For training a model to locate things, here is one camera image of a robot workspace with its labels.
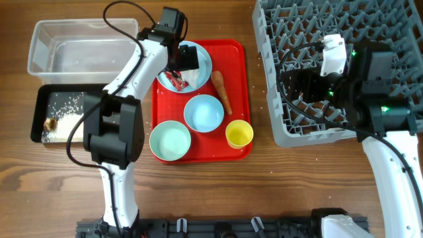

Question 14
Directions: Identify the red snack wrapper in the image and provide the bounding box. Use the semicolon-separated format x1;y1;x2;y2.
168;78;189;91

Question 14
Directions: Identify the white tissue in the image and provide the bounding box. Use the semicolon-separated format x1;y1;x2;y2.
180;69;202;89

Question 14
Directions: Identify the orange carrot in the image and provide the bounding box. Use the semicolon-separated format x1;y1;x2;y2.
211;71;233;115

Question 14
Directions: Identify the light blue bowl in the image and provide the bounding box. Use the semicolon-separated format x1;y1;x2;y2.
184;95;225;133

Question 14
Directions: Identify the pale green bowl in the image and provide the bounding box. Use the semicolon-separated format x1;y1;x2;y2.
149;120;192;161

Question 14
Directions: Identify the yellow plastic cup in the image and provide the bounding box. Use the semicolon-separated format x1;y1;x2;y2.
225;120;254;149

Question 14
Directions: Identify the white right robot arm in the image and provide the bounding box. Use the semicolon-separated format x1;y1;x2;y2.
276;42;422;237

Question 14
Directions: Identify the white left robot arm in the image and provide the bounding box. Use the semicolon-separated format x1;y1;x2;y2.
83;7;199;237

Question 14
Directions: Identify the grey dishwasher rack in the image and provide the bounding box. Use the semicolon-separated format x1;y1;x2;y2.
252;0;422;147

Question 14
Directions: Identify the black waste tray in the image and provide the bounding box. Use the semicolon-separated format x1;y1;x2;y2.
30;84;104;143

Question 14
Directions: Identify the light blue plate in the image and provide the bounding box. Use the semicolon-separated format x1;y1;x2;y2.
157;40;212;93

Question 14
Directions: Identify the red serving tray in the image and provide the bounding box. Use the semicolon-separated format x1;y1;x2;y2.
149;39;254;164

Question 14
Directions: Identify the white rice pile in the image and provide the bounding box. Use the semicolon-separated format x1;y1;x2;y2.
41;92;84;143

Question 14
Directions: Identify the clear plastic bin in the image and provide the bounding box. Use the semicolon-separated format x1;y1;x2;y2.
27;19;135;84

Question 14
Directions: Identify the brown food scrap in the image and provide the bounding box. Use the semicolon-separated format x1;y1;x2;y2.
43;118;58;132

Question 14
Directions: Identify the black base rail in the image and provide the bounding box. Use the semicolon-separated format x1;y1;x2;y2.
75;216;369;238

